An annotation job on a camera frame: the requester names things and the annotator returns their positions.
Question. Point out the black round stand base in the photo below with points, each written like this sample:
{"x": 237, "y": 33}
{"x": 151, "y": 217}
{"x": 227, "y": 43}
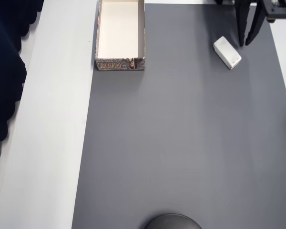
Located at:
{"x": 172, "y": 221}

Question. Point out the white rectangular block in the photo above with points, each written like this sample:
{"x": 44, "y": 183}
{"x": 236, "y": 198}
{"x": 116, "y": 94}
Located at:
{"x": 227, "y": 52}

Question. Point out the dark blue curtain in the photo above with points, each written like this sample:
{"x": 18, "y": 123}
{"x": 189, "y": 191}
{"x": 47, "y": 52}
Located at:
{"x": 2, "y": 71}

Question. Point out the grey table mat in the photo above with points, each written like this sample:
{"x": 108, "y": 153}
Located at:
{"x": 181, "y": 131}

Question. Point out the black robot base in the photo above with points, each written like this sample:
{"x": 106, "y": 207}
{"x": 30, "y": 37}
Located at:
{"x": 218, "y": 1}

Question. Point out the patterned cardboard box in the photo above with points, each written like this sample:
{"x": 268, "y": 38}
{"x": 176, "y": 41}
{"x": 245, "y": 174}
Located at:
{"x": 119, "y": 31}

